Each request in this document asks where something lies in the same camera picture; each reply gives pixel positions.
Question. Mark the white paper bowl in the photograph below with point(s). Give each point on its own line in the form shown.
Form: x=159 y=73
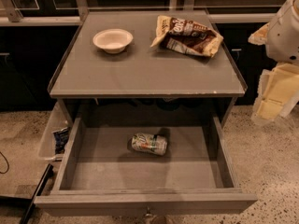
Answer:
x=113 y=41

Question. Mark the grey counter cabinet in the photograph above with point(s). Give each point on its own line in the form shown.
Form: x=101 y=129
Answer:
x=141 y=70

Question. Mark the metal drawer knob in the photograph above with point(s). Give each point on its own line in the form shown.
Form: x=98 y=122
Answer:
x=149 y=215

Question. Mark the brown chip bag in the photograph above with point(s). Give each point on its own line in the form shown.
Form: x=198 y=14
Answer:
x=186 y=37

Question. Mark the black floor bar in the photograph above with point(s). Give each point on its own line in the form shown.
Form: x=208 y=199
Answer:
x=28 y=204

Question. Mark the open grey top drawer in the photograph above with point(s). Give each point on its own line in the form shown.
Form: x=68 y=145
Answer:
x=101 y=176

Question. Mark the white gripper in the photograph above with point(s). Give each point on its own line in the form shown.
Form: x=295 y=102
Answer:
x=282 y=37

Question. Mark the clear plastic bin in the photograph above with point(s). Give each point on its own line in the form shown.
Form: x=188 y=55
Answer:
x=47 y=143

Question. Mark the blue snack packet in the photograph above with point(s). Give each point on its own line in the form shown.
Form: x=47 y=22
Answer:
x=61 y=138

